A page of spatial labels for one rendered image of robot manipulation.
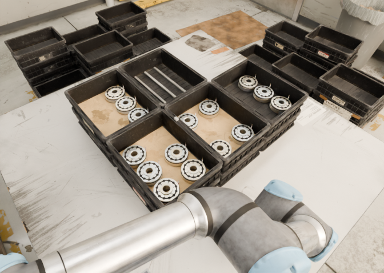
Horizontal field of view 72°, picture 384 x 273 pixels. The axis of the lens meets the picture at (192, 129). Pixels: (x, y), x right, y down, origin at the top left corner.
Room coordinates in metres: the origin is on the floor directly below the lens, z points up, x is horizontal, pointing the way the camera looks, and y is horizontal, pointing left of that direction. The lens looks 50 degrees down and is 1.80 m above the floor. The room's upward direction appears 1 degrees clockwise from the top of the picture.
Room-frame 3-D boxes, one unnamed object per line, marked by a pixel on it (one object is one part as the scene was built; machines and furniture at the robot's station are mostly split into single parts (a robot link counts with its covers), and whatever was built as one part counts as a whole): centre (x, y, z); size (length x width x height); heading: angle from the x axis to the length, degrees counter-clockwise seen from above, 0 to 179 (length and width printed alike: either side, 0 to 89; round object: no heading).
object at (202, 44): (1.78, -0.04, 0.71); 0.22 x 0.19 x 0.01; 41
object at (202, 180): (0.61, 0.11, 0.92); 0.40 x 0.30 x 0.02; 43
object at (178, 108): (0.82, -0.11, 0.87); 0.40 x 0.30 x 0.11; 43
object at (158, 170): (0.56, 0.17, 0.86); 0.10 x 0.10 x 0.01
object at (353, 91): (1.48, -1.15, 0.37); 0.40 x 0.30 x 0.45; 41
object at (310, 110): (1.16, -0.60, 0.70); 0.33 x 0.23 x 0.01; 41
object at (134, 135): (0.61, 0.11, 0.87); 0.40 x 0.30 x 0.11; 43
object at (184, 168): (0.58, -0.01, 0.86); 0.10 x 0.10 x 0.01
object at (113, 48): (1.90, 0.74, 0.37); 0.40 x 0.30 x 0.45; 131
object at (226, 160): (0.82, -0.11, 0.92); 0.40 x 0.30 x 0.02; 43
